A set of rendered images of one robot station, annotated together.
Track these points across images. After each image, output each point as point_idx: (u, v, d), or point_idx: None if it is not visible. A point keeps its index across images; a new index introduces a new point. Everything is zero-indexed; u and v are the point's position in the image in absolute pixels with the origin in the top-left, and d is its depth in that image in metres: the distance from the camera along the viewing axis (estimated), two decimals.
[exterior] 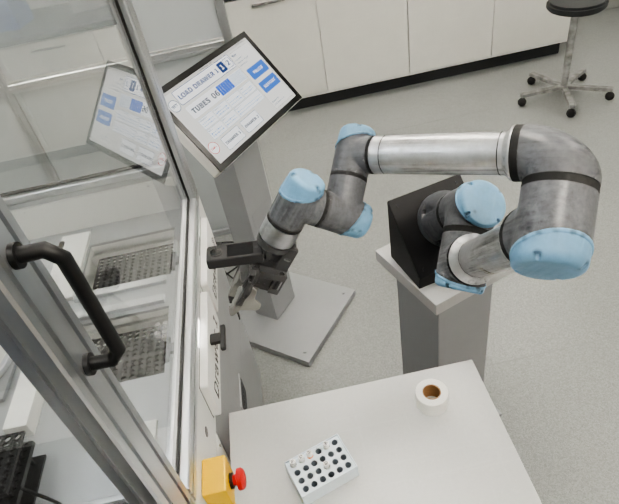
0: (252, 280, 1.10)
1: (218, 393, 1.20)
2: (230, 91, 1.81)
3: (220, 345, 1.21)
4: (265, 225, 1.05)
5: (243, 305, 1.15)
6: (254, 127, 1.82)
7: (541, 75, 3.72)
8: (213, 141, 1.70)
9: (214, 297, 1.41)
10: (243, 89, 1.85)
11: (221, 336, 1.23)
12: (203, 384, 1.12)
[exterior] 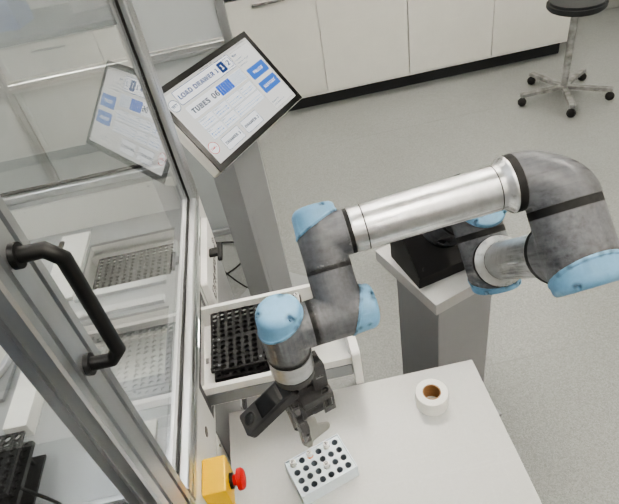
0: (302, 417, 0.96)
1: None
2: (230, 91, 1.81)
3: None
4: (273, 371, 0.89)
5: (313, 435, 1.02)
6: (254, 127, 1.82)
7: (541, 75, 3.72)
8: (213, 141, 1.70)
9: (214, 297, 1.41)
10: (243, 89, 1.85)
11: None
12: (355, 351, 1.12)
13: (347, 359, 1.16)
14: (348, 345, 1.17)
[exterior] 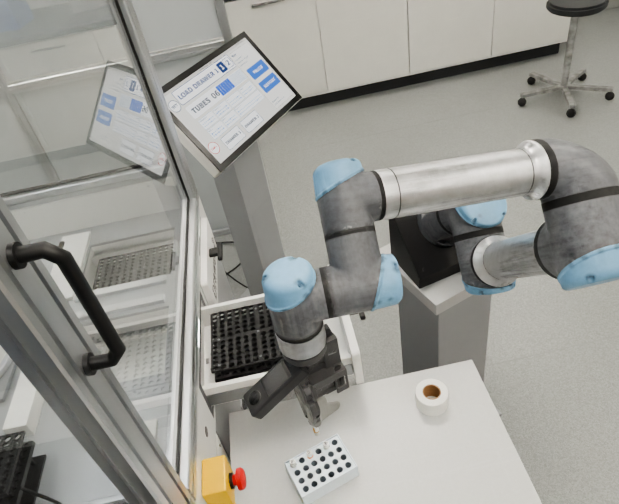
0: (312, 397, 0.87)
1: None
2: (230, 91, 1.81)
3: (360, 314, 1.22)
4: (281, 344, 0.81)
5: (321, 415, 0.93)
6: (254, 127, 1.82)
7: (541, 75, 3.72)
8: (213, 141, 1.70)
9: (214, 297, 1.41)
10: (243, 89, 1.85)
11: None
12: (355, 351, 1.12)
13: (347, 359, 1.16)
14: (348, 345, 1.17)
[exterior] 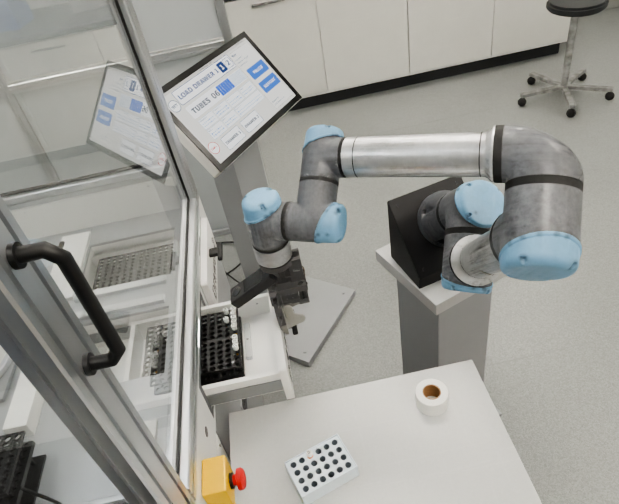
0: (277, 301, 1.14)
1: (291, 377, 1.20)
2: (230, 91, 1.81)
3: (292, 329, 1.22)
4: (254, 253, 1.08)
5: (289, 322, 1.20)
6: (254, 127, 1.82)
7: (541, 75, 3.72)
8: (213, 141, 1.70)
9: (214, 297, 1.41)
10: (243, 89, 1.85)
11: None
12: (281, 367, 1.12)
13: (276, 375, 1.15)
14: None
